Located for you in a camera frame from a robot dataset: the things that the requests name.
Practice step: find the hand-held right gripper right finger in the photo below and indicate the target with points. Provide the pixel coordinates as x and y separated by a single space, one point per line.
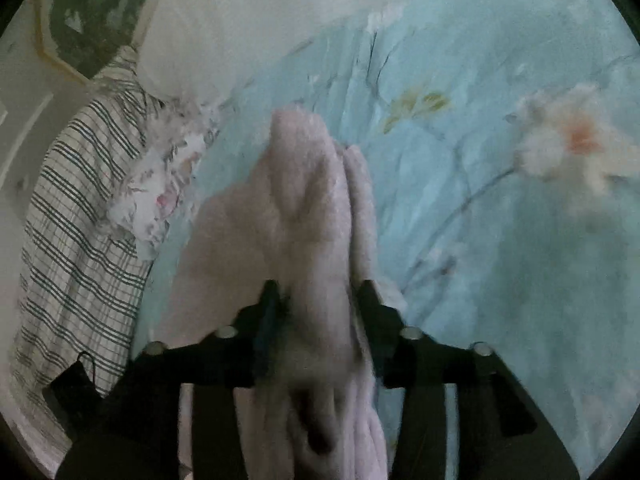
372 320

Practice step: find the white floral ruffled cloth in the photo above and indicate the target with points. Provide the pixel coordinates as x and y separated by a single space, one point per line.
150 200

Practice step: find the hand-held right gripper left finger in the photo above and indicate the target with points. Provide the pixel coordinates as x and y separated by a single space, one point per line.
267 322

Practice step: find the pink knit sweater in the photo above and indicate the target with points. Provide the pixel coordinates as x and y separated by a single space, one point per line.
300 210

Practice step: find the framed green painting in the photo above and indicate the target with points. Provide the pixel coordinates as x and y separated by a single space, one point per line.
95 10

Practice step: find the teal floral bed sheet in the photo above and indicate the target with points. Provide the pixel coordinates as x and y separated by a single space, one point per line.
475 260

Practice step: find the plaid checked cloth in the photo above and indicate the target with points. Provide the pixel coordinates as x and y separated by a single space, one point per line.
75 235

